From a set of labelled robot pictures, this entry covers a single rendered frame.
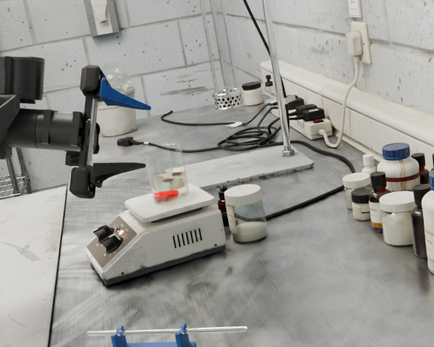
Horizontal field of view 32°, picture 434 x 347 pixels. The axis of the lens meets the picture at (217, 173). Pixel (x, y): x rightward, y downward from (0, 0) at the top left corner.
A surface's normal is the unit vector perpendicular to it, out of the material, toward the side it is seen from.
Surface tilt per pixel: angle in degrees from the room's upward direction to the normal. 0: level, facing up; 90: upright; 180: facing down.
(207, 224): 90
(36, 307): 0
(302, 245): 0
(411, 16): 90
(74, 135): 67
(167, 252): 90
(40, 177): 90
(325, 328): 0
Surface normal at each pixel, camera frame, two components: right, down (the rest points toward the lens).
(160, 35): 0.16, 0.24
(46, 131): -0.03, -0.14
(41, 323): -0.17, -0.95
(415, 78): -0.97, 0.20
